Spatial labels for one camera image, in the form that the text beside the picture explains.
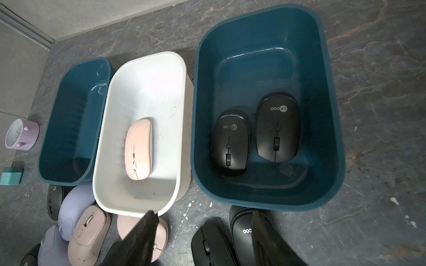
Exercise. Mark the teal storage box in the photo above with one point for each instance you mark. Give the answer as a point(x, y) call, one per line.
point(70, 145)
point(281, 49)

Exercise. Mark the pink mouse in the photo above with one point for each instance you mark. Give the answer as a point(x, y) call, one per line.
point(125, 224)
point(88, 237)
point(138, 150)

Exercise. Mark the left teal storage box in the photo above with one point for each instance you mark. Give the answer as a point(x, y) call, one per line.
point(70, 145)

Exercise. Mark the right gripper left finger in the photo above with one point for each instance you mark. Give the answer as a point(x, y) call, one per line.
point(137, 247)

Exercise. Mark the right teal storage box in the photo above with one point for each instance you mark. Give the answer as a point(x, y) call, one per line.
point(281, 49)

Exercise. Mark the black mouse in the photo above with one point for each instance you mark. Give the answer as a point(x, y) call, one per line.
point(230, 143)
point(210, 248)
point(31, 257)
point(278, 127)
point(241, 229)
point(55, 196)

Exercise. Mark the purple mouse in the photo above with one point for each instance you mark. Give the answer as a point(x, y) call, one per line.
point(72, 208)
point(54, 249)

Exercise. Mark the small teal block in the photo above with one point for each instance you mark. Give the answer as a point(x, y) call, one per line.
point(12, 175)

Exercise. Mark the purple mouse top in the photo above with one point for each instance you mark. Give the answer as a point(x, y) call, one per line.
point(72, 208)

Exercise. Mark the purple mouse middle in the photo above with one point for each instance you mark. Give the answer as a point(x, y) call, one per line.
point(54, 249)

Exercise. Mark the white storage box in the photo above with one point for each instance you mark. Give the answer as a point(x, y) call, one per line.
point(155, 87)

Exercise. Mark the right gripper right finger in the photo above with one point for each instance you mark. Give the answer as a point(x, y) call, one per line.
point(270, 248)

